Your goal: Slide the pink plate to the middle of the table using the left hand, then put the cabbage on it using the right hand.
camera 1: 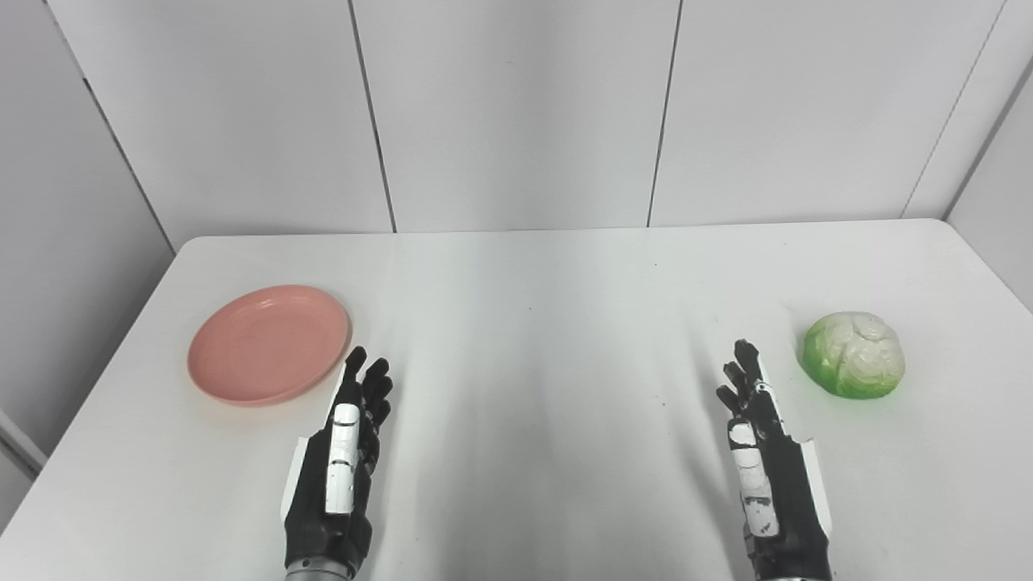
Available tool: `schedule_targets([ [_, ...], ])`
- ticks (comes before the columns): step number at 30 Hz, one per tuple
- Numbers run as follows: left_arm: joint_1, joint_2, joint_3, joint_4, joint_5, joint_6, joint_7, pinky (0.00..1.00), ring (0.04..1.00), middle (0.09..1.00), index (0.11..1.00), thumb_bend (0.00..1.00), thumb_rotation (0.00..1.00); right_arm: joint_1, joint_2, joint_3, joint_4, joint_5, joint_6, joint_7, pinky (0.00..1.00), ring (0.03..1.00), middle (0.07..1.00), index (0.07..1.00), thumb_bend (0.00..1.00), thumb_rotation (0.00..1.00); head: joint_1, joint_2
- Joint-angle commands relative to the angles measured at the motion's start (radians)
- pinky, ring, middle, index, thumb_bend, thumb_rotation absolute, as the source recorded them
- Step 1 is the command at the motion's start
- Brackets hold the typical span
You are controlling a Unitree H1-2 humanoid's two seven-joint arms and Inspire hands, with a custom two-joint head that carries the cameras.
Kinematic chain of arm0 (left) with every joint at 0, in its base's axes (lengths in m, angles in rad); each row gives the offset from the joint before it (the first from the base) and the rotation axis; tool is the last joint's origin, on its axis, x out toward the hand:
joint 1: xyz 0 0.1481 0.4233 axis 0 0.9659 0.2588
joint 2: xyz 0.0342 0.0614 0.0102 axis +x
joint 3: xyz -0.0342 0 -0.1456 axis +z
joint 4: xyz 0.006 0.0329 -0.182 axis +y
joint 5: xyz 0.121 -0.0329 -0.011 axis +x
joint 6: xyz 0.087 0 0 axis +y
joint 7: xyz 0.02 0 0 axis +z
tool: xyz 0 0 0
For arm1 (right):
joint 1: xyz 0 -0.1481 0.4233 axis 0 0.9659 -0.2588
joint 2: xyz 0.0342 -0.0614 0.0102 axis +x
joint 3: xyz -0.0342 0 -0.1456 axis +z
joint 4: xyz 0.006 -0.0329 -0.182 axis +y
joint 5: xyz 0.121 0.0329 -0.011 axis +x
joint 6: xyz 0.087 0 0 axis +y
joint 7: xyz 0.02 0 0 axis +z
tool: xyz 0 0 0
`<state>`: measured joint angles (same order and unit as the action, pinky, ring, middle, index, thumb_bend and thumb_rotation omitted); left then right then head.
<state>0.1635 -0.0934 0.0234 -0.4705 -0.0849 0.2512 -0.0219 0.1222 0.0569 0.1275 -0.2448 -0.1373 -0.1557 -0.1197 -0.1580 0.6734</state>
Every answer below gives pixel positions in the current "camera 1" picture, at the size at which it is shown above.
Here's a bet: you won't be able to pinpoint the pink round plate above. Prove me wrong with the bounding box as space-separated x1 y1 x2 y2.
186 284 353 406

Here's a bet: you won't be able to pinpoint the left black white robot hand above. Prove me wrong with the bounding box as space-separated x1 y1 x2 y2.
280 346 395 575

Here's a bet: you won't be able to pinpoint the green white cabbage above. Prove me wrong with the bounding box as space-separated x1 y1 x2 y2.
799 311 906 400

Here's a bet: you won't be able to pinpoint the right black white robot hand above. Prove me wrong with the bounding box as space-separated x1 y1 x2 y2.
715 339 834 580

